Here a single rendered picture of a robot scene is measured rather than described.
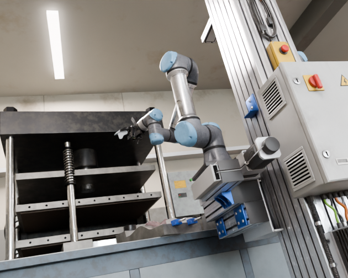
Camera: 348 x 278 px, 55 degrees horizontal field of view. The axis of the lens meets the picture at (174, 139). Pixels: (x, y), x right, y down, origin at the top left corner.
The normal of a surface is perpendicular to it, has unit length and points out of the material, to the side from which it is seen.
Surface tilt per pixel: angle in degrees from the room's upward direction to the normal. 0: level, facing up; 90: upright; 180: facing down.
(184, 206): 90
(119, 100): 90
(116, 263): 90
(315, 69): 90
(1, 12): 180
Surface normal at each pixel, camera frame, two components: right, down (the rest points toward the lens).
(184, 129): -0.73, 0.00
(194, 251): 0.33, -0.44
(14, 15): 0.19, 0.90
